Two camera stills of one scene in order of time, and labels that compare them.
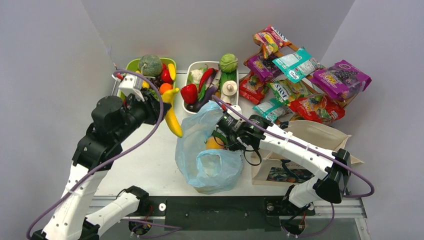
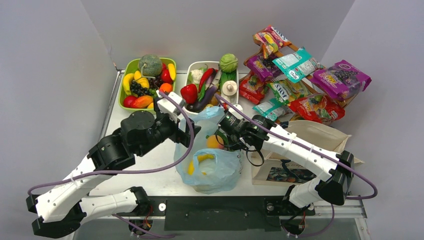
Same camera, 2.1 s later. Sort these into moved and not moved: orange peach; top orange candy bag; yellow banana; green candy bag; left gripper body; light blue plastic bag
Moved: yellow banana; left gripper body
Not moved: light blue plastic bag; green candy bag; top orange candy bag; orange peach
